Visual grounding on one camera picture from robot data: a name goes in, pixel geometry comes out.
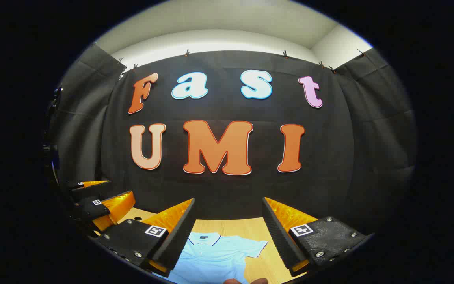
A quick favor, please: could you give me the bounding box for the light blue T-shirt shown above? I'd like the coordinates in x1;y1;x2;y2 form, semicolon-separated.
163;232;269;284

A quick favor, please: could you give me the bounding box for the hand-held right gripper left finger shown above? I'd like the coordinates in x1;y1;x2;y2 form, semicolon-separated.
93;198;196;278

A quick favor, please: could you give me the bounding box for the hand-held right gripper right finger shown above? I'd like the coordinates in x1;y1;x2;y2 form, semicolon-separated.
261;197;374;277

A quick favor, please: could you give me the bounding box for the black backdrop cloth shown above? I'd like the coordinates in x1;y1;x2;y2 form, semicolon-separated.
48;43;417;237

